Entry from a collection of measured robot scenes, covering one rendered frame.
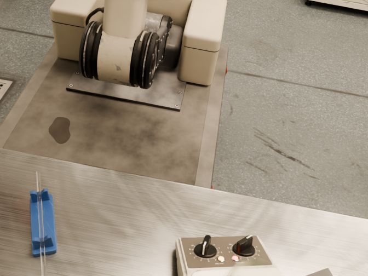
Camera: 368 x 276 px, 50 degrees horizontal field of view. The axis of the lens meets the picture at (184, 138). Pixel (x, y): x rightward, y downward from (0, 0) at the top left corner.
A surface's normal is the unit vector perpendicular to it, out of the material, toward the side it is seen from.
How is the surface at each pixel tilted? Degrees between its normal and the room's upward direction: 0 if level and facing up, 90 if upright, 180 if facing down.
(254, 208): 0
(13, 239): 0
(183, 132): 0
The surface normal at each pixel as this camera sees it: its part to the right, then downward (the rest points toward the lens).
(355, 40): 0.11, -0.66
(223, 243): 0.06, -0.95
